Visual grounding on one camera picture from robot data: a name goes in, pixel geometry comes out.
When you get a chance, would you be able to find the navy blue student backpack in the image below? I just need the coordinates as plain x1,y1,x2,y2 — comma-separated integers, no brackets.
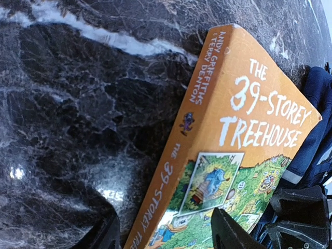
248,66,332,249

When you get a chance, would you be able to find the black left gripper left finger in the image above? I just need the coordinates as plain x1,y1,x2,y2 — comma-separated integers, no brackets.
77,208,121,249

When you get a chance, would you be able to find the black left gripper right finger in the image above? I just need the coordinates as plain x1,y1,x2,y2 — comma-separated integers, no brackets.
211,207,266,249

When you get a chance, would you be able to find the orange Treehouse book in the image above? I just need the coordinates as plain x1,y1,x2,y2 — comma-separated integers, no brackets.
125,24,322,248

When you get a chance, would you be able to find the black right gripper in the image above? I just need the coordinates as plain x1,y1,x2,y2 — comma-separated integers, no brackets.
266,186,329,248

